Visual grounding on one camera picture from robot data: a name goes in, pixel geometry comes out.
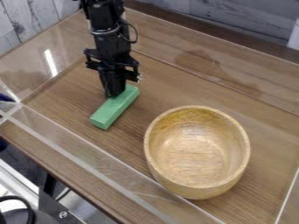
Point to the clear acrylic tray enclosure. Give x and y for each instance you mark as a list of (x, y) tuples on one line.
[(190, 69)]

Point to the green rectangular block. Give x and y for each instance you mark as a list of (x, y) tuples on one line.
[(114, 107)]

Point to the black metal bracket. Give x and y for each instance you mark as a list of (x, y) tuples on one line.
[(50, 205)]

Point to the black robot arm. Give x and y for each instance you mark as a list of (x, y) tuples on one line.
[(104, 15)]

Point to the white object at right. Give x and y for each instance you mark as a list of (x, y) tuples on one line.
[(294, 38)]

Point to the brown wooden bowl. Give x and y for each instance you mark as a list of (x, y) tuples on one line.
[(197, 150)]

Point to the blue object at left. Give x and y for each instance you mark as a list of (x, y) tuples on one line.
[(6, 98)]

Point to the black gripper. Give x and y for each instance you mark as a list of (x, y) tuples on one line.
[(110, 58)]

